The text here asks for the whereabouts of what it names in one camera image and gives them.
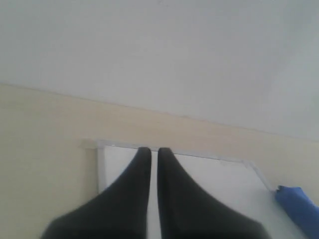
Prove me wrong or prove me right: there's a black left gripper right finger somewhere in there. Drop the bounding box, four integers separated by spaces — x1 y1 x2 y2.
157 148 270 239

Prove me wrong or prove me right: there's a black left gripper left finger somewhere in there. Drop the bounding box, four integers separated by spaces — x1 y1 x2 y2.
41 147 152 239

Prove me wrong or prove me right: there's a blue fleece cloth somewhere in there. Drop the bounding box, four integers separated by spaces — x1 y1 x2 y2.
275 186 319 239

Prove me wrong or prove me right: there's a white board with aluminium frame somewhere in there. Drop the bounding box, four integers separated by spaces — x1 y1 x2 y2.
97 140 305 239

